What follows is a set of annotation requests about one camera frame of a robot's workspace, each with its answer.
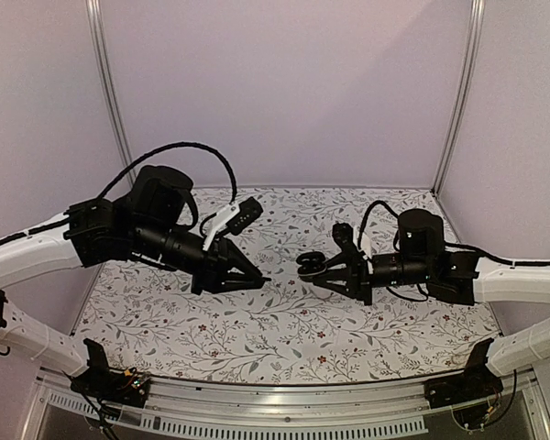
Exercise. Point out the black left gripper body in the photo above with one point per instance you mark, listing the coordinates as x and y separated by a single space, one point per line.
207 276

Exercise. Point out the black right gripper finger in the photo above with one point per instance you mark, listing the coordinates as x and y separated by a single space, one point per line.
343 260
340 286

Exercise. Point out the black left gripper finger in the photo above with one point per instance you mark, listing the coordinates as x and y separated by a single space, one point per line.
238 261
237 282

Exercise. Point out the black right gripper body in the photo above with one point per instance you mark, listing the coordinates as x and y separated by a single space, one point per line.
362 273

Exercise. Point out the black earbuds charging case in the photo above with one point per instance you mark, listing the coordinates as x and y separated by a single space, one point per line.
311 264

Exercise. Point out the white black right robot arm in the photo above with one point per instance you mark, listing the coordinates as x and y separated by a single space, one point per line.
450 273

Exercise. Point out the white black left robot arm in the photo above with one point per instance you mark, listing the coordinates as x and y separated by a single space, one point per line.
151 224

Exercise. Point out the floral patterned table mat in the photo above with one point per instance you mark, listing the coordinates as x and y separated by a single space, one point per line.
143 316

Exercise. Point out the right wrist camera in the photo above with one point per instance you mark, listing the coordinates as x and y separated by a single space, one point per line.
351 243

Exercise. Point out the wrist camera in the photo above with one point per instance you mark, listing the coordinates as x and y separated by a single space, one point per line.
351 243
232 219

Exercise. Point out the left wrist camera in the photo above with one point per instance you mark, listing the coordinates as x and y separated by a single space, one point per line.
232 219

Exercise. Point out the front aluminium frame rail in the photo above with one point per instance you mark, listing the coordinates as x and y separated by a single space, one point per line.
339 394

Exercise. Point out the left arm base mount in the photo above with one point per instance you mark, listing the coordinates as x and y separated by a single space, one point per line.
127 387

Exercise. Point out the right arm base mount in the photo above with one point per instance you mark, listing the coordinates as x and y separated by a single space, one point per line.
474 382

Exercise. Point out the right aluminium corner post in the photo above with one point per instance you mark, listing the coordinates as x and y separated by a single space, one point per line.
469 60

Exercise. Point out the aluminium corner post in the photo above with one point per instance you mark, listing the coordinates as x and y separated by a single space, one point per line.
97 31
469 60

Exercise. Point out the left aluminium corner post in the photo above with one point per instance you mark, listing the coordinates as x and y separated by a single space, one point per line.
97 31

